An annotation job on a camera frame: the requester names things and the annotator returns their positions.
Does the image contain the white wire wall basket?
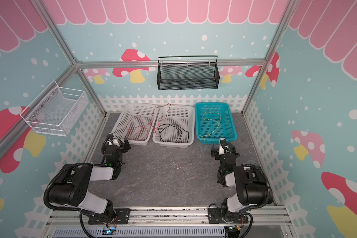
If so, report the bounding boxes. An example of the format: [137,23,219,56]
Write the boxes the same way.
[20,81,89,137]

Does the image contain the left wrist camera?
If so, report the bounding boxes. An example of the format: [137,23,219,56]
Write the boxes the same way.
[107,133,123,147]

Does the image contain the left white plastic basket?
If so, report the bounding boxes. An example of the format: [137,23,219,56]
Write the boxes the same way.
[112,103,159,146]

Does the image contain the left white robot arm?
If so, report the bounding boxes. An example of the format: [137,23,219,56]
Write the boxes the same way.
[43,134,131,224]

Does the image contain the teal plastic basket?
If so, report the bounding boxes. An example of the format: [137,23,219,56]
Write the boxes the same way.
[195,102,238,144]

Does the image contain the red cable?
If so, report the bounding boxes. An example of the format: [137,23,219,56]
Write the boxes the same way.
[148,102,172,133]
[125,114,155,140]

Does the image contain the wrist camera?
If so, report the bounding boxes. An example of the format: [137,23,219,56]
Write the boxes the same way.
[219,138,227,155]
[107,133,123,147]

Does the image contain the white plastic basket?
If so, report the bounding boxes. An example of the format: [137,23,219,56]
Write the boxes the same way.
[112,103,159,146]
[152,103,195,148]

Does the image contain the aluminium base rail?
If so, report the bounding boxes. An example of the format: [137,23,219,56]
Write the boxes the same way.
[42,205,296,238]

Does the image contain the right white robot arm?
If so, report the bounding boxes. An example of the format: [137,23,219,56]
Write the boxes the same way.
[208,138,274,223]

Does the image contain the black wire mesh wall basket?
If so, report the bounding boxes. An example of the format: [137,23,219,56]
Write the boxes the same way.
[157,55,220,90]

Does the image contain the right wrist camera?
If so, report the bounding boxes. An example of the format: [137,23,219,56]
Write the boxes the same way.
[219,138,227,155]

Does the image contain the middle white plastic basket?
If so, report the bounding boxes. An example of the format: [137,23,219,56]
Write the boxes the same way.
[152,103,195,148]

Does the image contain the black cable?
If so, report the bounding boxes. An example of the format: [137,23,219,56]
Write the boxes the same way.
[157,123,190,144]

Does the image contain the yellow cable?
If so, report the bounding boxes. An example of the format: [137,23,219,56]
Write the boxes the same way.
[200,111,222,139]

